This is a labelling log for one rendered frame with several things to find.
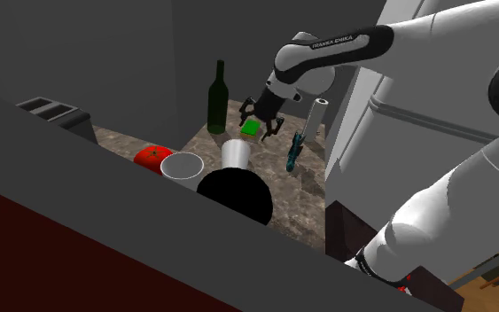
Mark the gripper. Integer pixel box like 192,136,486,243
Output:
238,88,289,143

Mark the green and yellow sponge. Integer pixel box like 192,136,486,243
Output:
238,119,262,144

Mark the silver metal cup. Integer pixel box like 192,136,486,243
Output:
221,138,252,171

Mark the dark green glass bottle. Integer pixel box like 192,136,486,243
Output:
207,59,230,136

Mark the white paper towel roll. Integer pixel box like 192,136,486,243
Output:
302,97,330,144

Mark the black round object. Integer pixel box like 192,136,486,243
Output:
195,168,274,227

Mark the red tomato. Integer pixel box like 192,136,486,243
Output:
133,145,175,176

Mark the grey refrigerator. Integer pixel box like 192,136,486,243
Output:
324,0,499,286

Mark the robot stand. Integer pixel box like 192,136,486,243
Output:
324,199,465,312

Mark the grey toaster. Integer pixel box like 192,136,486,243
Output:
15,96,99,146

